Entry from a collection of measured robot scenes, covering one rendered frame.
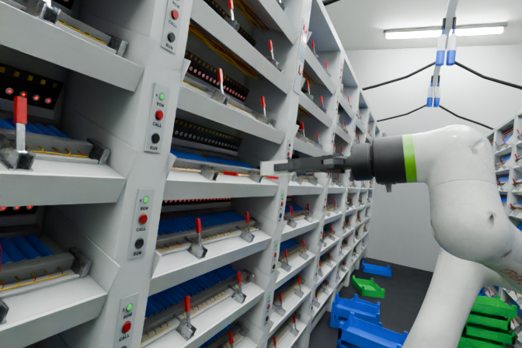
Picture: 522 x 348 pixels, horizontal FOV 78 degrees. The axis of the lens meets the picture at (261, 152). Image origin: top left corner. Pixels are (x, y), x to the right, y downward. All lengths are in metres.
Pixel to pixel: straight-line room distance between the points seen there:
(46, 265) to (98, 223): 0.09
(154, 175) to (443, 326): 0.74
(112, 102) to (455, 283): 0.89
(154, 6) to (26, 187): 0.35
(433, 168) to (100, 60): 0.56
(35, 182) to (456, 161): 0.62
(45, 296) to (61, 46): 0.35
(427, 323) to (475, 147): 0.48
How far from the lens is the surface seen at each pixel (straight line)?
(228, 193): 0.88
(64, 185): 0.52
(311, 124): 1.91
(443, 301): 0.98
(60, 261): 0.63
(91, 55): 0.54
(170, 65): 0.65
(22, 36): 0.50
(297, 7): 1.34
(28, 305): 0.58
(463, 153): 0.63
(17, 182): 0.49
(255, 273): 1.25
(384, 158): 0.63
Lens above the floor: 0.97
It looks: 3 degrees up
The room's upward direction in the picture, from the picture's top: 8 degrees clockwise
